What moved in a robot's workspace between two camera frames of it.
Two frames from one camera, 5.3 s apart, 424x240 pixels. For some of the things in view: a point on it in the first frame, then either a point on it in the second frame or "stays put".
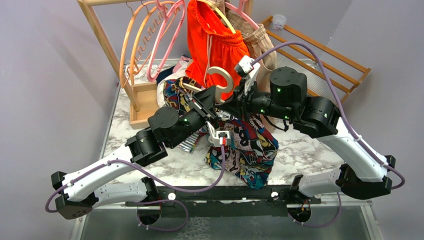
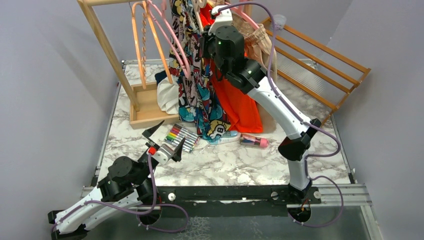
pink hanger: (168, 11) to (162, 9)
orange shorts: (211, 43) to (242, 105)
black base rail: (226, 202) stays put
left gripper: (206, 98) to (149, 133)
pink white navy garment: (179, 70) to (168, 97)
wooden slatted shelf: (329, 72) stays put
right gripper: (239, 105) to (206, 38)
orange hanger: (123, 50) to (159, 41)
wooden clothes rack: (141, 97) stays put
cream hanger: (220, 93) to (197, 4)
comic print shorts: (253, 149) to (196, 103)
